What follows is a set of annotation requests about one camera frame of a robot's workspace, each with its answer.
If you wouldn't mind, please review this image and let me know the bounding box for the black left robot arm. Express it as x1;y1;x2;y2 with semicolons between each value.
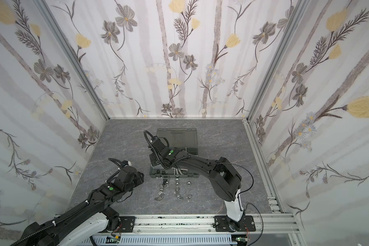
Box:
13;166;144;246

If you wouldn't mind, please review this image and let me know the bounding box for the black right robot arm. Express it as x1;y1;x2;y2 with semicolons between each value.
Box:
145;131;245;223

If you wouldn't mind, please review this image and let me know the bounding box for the green transparent compartment box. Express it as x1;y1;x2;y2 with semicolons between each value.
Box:
149;128;199;178

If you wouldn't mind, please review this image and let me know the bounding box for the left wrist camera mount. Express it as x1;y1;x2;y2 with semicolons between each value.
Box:
122;161;132;167

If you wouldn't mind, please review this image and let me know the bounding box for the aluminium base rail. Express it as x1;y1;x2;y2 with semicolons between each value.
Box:
49;196;299;246

